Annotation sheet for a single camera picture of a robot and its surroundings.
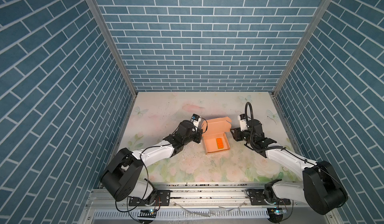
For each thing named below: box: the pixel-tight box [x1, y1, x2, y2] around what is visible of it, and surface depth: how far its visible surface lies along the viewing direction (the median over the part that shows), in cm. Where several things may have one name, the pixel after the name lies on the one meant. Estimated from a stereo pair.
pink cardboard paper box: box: [201, 116, 232, 155], surface depth 93 cm
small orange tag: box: [216, 137, 224, 149], surface depth 94 cm
